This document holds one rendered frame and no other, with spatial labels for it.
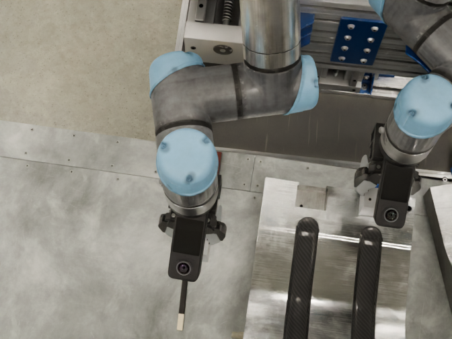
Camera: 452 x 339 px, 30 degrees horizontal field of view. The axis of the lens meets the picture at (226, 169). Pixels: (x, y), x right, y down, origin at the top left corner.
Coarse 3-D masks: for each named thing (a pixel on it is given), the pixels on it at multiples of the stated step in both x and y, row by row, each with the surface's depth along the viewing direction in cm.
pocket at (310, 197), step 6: (300, 186) 147; (306, 186) 147; (312, 186) 147; (300, 192) 148; (306, 192) 148; (312, 192) 148; (318, 192) 148; (324, 192) 148; (300, 198) 148; (306, 198) 148; (312, 198) 148; (318, 198) 148; (324, 198) 148; (300, 204) 147; (306, 204) 147; (312, 204) 147; (318, 204) 147; (324, 204) 147; (324, 210) 147
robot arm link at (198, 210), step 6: (216, 192) 114; (216, 198) 117; (174, 204) 113; (204, 204) 113; (210, 204) 115; (174, 210) 116; (180, 210) 114; (186, 210) 114; (192, 210) 114; (198, 210) 114; (204, 210) 116
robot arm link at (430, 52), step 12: (444, 24) 114; (432, 36) 114; (444, 36) 113; (420, 48) 116; (432, 48) 114; (444, 48) 113; (432, 60) 115; (444, 60) 114; (432, 72) 113; (444, 72) 112
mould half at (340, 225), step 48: (288, 192) 145; (336, 192) 145; (288, 240) 143; (336, 240) 143; (384, 240) 143; (288, 288) 141; (336, 288) 141; (384, 288) 141; (336, 336) 136; (384, 336) 136
